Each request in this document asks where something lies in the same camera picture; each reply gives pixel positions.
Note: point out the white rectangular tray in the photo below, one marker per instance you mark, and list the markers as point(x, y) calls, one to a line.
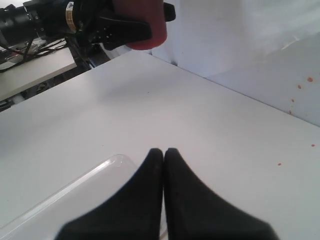
point(44, 221)

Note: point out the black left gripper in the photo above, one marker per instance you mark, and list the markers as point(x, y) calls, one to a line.
point(111, 32)

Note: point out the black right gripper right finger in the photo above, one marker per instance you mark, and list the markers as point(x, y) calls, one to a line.
point(194, 212)

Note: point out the red sauce bottle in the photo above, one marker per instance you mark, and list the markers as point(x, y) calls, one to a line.
point(149, 11)

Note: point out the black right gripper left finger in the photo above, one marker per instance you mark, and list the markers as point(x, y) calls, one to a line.
point(132, 213)

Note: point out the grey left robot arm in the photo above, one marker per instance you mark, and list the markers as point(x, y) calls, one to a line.
point(45, 19)

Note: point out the side table with cables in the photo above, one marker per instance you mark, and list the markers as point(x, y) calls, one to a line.
point(27, 75)

